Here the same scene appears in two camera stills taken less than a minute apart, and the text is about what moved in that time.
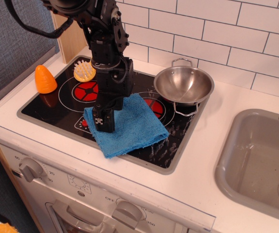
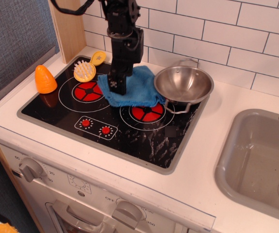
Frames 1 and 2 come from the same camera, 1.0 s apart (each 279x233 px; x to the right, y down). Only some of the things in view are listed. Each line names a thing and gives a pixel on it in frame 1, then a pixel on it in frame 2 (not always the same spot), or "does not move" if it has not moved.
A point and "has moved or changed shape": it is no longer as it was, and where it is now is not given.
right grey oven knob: x=127 y=214 does not move
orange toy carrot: x=44 y=82 does not move
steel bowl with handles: x=184 y=85 has moved or changed shape
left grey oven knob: x=30 y=169 does not move
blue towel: x=135 y=125 to x=140 y=90
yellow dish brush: x=83 y=71 does not move
